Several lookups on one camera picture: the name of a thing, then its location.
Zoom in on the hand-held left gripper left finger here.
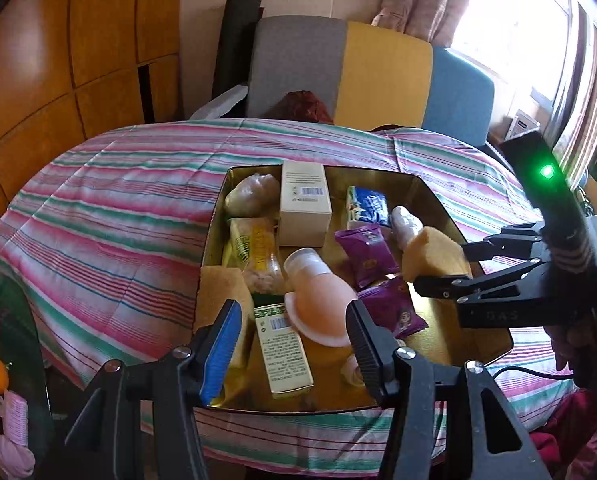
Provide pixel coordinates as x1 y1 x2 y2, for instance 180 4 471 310
66 299 244 480

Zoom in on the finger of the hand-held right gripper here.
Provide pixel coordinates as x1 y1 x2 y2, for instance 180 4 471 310
461 222 547 263
413 259 548 304

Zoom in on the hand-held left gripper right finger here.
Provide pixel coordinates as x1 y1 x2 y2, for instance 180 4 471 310
346 297 552 480

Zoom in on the small yellow sponge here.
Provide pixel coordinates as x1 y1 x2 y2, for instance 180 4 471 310
401 226 472 283

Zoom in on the purple snack packet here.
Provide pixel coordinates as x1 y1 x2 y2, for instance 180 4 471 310
359 277 428 338
335 225 400 288

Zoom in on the green white small box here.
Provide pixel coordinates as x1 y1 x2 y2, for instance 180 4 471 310
253 304 314 395

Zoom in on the gold tin box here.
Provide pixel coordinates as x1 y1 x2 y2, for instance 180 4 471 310
193 164 514 413

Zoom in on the large yellow sponge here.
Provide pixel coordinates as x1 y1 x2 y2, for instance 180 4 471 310
198 266 254 333

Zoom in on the small clear plastic bag wad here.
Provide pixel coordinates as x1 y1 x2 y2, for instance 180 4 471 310
389 205 424 252

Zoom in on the yellow-green snack packet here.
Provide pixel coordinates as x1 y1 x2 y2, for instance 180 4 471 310
222 217 284 293

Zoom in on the blue white tissue pack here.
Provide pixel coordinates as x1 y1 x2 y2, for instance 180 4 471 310
346 186 392 228

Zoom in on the cream cardboard box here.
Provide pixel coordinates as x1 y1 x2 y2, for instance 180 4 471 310
280 160 333 248

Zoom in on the large clear plastic bag wad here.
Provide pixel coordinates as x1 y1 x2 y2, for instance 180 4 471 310
225 172 282 217

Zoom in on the person's right hand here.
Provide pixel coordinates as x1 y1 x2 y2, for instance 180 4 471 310
546 305 597 391

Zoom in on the white printed box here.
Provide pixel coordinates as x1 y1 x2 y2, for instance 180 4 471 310
509 110 539 138

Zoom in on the striped tablecloth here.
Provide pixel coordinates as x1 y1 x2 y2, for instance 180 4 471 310
0 117 579 466

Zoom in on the pink patterned curtain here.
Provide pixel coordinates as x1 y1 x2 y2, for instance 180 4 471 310
549 0 597 186
371 0 482 48

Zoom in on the person's red clothing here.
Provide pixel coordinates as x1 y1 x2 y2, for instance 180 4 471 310
529 390 597 480

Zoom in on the glass side table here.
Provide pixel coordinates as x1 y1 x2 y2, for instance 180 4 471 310
0 275 54 480

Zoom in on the window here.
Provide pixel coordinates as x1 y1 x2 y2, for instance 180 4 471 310
451 0 579 106

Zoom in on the red-brown bag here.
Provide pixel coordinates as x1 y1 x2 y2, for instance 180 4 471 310
271 90 334 123

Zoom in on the grey yellow blue chair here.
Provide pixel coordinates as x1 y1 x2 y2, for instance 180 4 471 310
188 15 509 161

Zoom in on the black rolled mat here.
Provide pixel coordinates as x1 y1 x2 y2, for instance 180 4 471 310
213 0 263 106

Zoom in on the wooden wardrobe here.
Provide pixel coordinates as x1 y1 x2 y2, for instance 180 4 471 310
0 0 184 241

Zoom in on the black cable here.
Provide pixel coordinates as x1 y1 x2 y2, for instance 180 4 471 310
491 366 574 381

